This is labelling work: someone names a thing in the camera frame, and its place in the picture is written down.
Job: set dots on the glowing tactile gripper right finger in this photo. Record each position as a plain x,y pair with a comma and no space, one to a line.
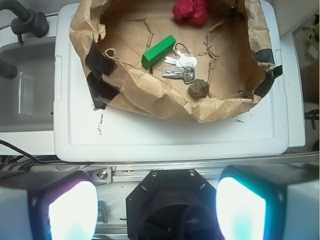
269,202

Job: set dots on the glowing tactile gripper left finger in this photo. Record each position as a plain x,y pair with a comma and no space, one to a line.
47,205

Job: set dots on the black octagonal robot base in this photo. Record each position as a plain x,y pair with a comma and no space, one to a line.
177,204

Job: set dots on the green rectangular block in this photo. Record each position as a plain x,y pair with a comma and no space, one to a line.
157,52

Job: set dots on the white plastic lid tray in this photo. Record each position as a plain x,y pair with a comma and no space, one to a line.
85,134

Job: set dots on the clear plastic bin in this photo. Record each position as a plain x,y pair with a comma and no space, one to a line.
26,102

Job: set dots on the brown rock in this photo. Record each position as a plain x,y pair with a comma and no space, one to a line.
198,89

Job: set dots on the silver key bunch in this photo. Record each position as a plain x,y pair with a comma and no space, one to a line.
181,67

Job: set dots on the brown crumpled paper bag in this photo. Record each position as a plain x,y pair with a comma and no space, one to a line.
233,49

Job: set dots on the black faucet fixture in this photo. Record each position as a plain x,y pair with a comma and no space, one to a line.
26,21

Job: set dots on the crumpled red paper ball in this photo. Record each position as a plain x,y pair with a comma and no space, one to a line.
194,11

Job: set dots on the aluminium frame rail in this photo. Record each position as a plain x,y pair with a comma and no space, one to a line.
107,173

